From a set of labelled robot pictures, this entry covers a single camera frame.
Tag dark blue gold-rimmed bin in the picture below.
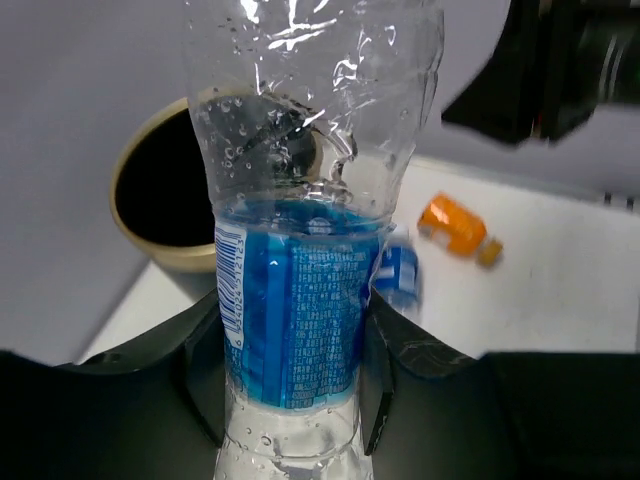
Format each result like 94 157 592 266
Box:
108 87 326 274

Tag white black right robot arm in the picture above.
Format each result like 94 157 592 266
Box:
441 1 639 146

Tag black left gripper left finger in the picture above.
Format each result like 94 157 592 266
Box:
1 293 225 479

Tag clear bottle blue wrap label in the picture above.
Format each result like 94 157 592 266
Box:
374 224 422 314

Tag orange plastic bottle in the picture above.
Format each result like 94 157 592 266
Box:
417 192 504 269

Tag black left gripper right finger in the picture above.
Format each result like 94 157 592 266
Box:
360 296 639 479

